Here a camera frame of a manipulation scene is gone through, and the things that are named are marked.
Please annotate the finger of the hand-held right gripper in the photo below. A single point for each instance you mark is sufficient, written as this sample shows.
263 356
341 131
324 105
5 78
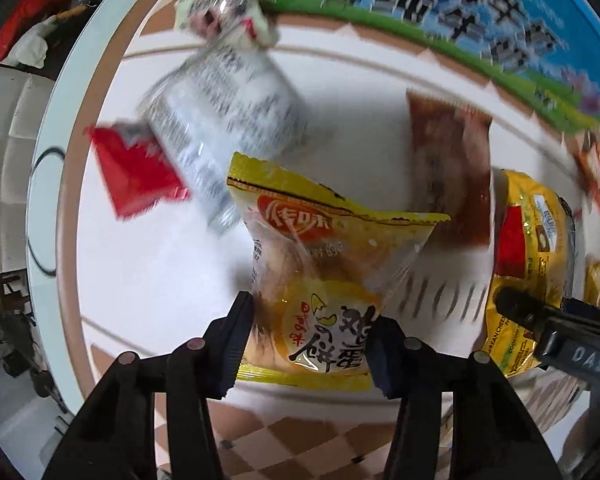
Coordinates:
520 307
595 314

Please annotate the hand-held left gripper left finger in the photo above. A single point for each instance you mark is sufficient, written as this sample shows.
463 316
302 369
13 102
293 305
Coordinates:
234 345

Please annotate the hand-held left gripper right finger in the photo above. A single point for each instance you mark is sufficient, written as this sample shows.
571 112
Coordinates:
384 360

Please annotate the yellow noodle packet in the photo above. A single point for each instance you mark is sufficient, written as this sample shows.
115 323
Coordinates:
535 230

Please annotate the yellow egg cake packet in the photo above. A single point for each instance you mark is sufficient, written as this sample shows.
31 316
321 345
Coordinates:
325 260

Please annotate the brown snack packet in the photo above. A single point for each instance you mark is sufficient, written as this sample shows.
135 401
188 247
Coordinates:
447 160

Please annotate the red snack packet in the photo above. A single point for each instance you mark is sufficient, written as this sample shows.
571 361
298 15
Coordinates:
132 170

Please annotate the silver snack packet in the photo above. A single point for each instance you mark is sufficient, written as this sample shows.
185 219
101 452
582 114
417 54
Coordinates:
225 105

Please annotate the large cardboard box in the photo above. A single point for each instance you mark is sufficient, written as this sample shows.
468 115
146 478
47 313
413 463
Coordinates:
430 5

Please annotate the white snack packet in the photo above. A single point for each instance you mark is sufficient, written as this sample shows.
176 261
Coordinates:
220 5

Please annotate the small yellow packet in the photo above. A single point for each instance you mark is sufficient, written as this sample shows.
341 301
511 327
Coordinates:
597 280

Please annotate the red and white packet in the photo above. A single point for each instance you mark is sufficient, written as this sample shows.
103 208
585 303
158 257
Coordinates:
599 165

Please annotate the black tripod stand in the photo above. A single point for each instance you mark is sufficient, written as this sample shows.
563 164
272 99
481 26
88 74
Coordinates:
10 332

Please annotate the white tufted chair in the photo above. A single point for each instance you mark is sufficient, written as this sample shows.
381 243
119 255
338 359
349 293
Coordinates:
10 160

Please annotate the white cloth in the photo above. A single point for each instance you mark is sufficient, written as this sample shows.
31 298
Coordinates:
30 49

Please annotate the red plastic bag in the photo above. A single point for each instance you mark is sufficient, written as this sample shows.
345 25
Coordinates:
27 7

